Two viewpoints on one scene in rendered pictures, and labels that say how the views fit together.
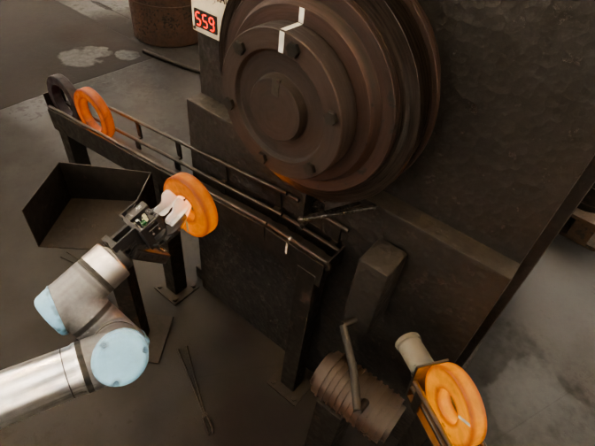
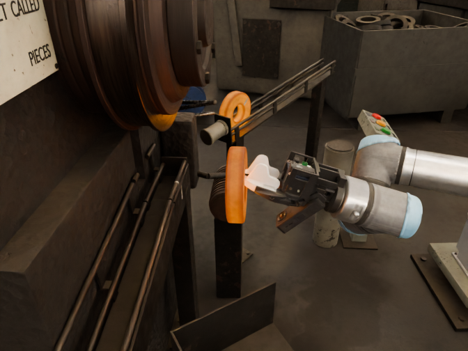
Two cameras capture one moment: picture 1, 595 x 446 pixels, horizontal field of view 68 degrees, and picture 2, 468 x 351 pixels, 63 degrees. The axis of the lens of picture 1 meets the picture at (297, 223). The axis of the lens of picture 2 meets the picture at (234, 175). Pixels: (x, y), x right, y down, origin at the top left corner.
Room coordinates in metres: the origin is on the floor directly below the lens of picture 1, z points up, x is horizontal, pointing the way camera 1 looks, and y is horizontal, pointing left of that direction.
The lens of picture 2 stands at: (1.07, 0.81, 1.24)
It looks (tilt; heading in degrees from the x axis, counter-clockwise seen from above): 31 degrees down; 241
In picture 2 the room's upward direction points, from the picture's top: straight up
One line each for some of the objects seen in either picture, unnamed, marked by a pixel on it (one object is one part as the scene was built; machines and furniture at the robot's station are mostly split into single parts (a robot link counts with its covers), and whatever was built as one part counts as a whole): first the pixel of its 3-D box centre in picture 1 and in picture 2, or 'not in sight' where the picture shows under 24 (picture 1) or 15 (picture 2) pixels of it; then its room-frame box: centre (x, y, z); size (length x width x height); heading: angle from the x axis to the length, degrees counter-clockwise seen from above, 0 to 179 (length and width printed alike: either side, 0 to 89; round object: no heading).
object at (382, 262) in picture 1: (374, 287); (180, 150); (0.69, -0.20, 0.68); 0.11 x 0.08 x 0.24; 146
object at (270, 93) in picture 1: (283, 105); (196, 15); (0.73, 0.05, 1.11); 0.28 x 0.06 x 0.28; 56
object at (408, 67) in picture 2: not in sight; (388, 64); (-1.62, -1.33, 0.39); 1.03 x 0.83 x 0.77; 161
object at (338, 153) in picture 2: not in sight; (331, 196); (-0.02, -0.22, 0.26); 0.12 x 0.12 x 0.52
